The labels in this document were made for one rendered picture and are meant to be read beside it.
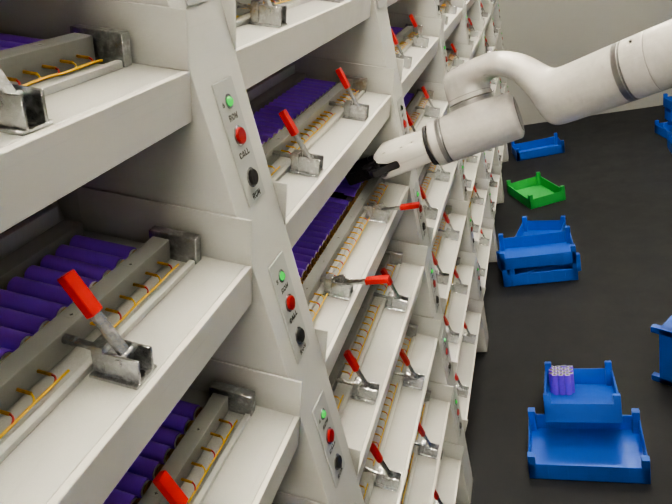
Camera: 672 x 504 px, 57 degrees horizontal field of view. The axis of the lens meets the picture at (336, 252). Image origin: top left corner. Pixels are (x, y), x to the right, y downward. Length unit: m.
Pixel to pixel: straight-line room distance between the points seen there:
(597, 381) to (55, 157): 1.93
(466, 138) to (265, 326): 0.59
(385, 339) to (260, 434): 0.49
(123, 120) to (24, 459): 0.24
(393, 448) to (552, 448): 0.85
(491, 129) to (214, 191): 0.62
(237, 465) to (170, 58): 0.39
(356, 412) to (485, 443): 1.04
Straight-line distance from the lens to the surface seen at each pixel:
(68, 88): 0.51
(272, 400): 0.70
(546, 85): 1.04
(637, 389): 2.16
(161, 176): 0.61
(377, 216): 1.12
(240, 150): 0.61
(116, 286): 0.55
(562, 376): 2.06
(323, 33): 0.93
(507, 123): 1.10
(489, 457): 1.94
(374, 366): 1.06
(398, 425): 1.23
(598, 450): 1.95
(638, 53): 0.99
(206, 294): 0.57
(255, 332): 0.66
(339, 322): 0.85
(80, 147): 0.45
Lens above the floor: 1.36
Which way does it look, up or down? 24 degrees down
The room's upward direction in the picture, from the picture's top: 14 degrees counter-clockwise
